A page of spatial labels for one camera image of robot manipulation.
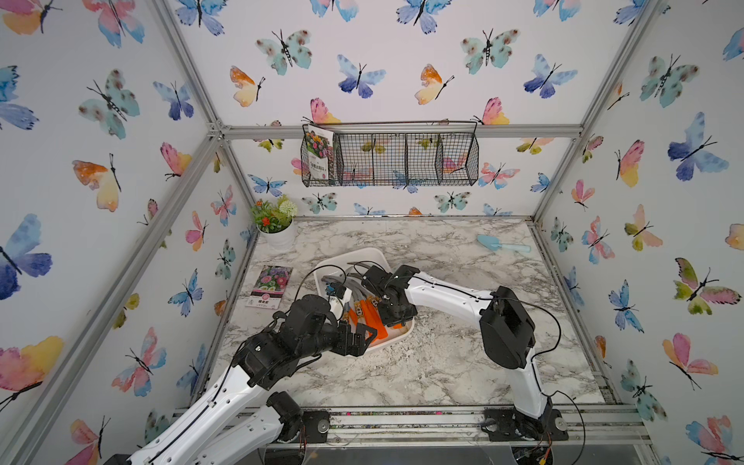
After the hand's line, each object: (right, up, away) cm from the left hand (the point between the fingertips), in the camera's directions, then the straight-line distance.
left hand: (364, 329), depth 70 cm
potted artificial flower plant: (-32, +28, +30) cm, 52 cm away
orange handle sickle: (-5, -1, +23) cm, 23 cm away
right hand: (+8, -1, +18) cm, 19 cm away
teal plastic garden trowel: (+48, +21, +44) cm, 68 cm away
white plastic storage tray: (+1, +16, +32) cm, 35 cm away
